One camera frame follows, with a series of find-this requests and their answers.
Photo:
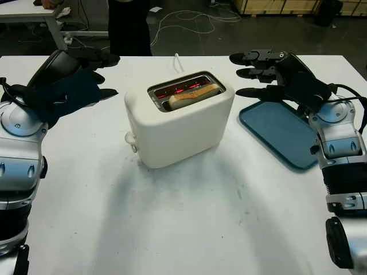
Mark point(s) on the person bare hand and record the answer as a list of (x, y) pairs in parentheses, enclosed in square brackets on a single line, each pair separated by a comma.
[(48, 4)]

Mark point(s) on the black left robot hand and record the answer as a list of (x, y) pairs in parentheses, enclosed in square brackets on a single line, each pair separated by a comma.
[(54, 64)]

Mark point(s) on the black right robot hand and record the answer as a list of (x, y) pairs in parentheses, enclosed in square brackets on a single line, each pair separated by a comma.
[(291, 67)]

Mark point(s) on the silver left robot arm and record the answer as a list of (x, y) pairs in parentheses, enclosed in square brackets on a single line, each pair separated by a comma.
[(20, 160)]

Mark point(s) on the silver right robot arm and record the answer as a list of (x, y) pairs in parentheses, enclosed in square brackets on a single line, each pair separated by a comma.
[(338, 137)]

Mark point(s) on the person in black trousers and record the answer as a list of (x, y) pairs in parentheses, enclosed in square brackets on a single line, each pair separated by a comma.
[(129, 28)]

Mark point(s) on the toast slice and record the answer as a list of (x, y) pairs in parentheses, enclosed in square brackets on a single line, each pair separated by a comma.
[(189, 97)]

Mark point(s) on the white two-slot toaster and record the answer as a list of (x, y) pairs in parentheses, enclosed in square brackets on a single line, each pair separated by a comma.
[(177, 134)]

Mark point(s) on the black device on desk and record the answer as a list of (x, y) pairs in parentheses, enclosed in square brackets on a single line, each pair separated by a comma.
[(37, 2)]

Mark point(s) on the white crumpled cloth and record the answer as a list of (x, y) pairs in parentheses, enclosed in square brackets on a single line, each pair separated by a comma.
[(63, 11)]

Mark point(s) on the white desk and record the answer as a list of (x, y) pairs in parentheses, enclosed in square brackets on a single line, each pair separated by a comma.
[(25, 13)]

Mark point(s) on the wooden crate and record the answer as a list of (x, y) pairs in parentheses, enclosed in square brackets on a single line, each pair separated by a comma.
[(272, 5)]

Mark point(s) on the blue plastic tray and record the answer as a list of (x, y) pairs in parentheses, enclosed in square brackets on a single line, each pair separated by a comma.
[(275, 137)]

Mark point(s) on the white paper sheet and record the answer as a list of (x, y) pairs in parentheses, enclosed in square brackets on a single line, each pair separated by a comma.
[(155, 9)]

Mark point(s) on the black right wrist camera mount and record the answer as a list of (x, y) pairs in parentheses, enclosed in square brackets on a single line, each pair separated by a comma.
[(306, 94)]

